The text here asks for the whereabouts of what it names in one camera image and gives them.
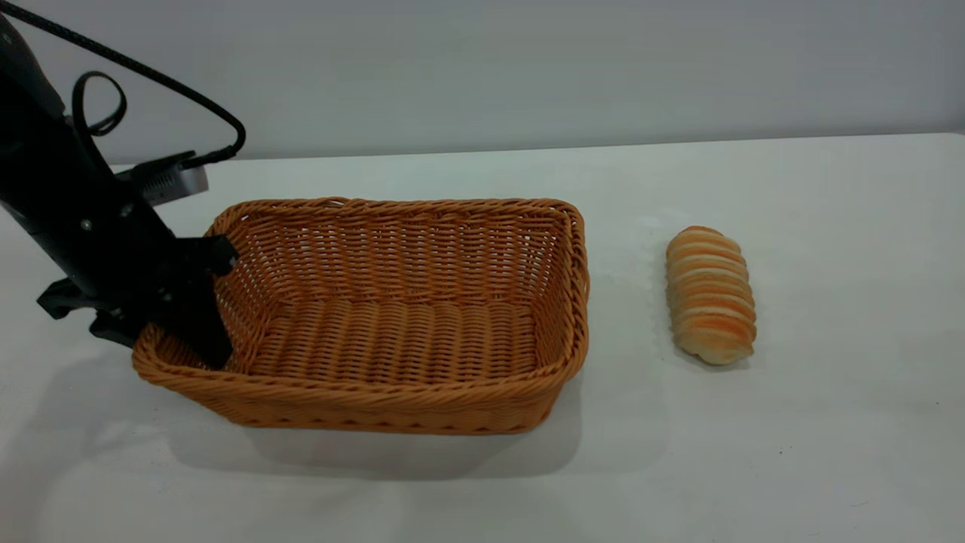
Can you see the orange woven wicker basket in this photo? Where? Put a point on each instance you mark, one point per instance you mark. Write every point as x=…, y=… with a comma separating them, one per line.
x=399, y=339

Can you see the ridged long bread roll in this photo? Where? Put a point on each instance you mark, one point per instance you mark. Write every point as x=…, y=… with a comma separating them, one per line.
x=710, y=298

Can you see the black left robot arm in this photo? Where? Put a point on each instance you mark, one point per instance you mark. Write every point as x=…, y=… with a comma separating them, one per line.
x=26, y=113

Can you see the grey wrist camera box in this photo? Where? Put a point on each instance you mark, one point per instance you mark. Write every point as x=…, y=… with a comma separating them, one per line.
x=170, y=179

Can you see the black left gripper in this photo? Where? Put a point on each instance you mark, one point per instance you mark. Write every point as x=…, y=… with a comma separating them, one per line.
x=98, y=234

